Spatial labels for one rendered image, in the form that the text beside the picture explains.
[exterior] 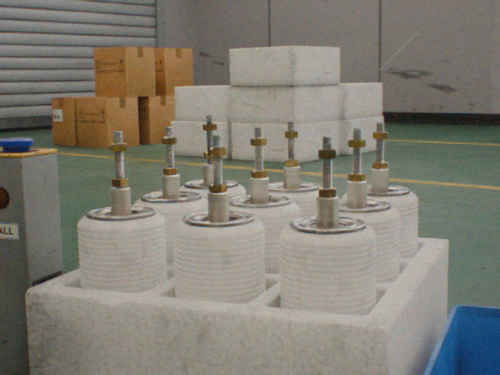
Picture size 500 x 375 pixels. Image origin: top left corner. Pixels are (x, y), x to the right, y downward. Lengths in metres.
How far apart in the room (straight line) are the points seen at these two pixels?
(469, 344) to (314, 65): 2.79
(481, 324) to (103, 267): 0.45
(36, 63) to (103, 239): 5.91
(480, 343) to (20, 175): 0.58
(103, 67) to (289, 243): 4.15
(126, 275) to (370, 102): 3.36
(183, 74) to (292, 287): 4.34
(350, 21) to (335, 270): 6.20
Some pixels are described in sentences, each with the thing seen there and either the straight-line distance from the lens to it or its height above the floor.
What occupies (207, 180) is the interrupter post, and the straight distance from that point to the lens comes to 1.05.
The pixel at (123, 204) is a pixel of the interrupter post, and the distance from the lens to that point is 0.84.
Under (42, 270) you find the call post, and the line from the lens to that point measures 0.97.
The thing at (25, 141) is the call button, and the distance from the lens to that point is 0.96.
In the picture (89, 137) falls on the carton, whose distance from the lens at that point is 4.74.
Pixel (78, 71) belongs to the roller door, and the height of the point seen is 0.48.
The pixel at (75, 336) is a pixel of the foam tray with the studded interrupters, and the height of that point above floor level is 0.14.
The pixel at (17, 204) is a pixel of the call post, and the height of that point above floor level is 0.26.
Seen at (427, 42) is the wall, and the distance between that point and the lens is 6.50.
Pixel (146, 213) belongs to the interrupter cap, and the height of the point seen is 0.26.
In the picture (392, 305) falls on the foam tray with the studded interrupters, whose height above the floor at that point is 0.18.
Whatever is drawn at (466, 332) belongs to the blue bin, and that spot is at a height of 0.09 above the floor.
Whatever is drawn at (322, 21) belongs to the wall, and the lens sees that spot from 7.04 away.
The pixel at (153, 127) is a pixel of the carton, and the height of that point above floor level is 0.10.
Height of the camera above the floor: 0.40
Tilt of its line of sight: 8 degrees down
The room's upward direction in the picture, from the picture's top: 1 degrees counter-clockwise
